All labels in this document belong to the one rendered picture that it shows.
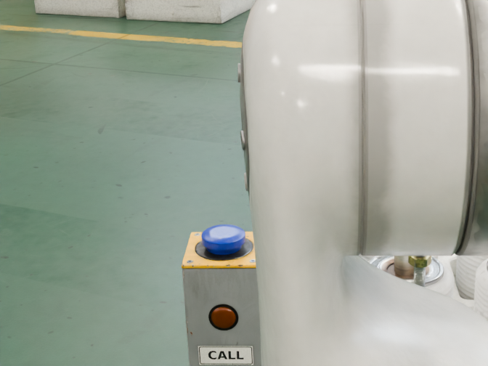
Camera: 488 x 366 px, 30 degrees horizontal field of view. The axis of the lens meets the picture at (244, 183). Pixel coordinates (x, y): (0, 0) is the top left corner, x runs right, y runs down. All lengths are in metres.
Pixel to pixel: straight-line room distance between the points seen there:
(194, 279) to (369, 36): 0.57
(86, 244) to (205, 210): 0.24
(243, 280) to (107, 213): 0.94
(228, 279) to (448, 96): 0.57
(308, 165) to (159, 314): 1.12
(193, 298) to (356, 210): 0.56
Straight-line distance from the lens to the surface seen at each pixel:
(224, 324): 0.83
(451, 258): 1.12
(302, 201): 0.26
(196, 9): 3.32
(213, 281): 0.81
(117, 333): 1.34
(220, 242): 0.81
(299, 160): 0.26
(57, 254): 1.59
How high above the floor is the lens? 0.68
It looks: 22 degrees down
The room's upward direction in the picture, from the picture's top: 3 degrees counter-clockwise
